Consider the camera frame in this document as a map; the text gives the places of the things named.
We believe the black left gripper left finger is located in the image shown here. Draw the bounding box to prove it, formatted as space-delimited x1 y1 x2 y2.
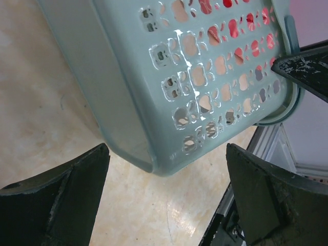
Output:
1 143 110 245

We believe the pink patterned plastic bag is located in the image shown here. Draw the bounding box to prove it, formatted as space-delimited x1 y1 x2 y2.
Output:
199 1 281 71

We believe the large teal perforated basket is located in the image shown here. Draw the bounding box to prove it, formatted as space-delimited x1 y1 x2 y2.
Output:
38 1 303 177

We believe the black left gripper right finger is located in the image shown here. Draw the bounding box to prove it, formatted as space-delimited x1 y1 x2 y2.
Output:
226 143 327 245

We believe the aluminium frame rail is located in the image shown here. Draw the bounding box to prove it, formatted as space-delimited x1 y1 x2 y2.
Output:
247 124 327 185

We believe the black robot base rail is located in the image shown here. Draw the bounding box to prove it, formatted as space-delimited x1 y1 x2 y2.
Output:
199 185 246 246

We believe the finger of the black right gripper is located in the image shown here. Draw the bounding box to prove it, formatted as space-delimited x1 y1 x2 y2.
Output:
271 47 327 102

